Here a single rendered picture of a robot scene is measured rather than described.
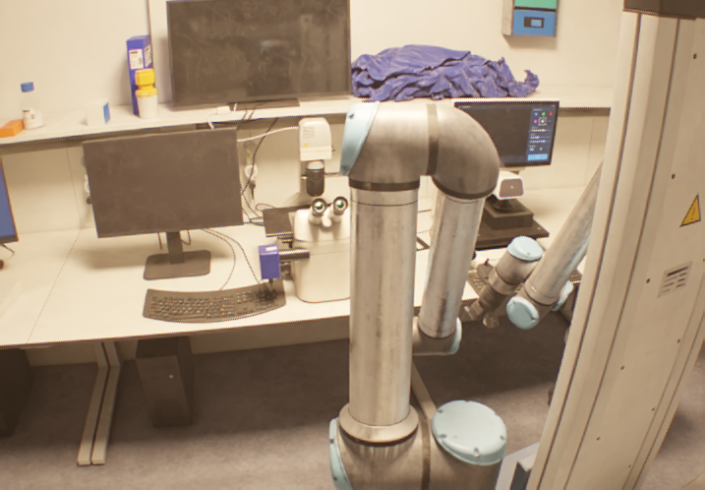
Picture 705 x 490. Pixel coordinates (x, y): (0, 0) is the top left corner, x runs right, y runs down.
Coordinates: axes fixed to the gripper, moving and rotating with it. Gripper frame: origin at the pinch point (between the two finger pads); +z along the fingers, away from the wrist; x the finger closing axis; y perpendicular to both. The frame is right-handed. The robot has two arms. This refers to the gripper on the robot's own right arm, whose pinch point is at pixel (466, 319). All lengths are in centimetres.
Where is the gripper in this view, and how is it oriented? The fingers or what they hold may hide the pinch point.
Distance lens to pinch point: 181.4
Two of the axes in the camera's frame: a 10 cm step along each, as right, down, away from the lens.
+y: 4.5, 7.0, -5.5
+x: 8.4, -1.2, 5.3
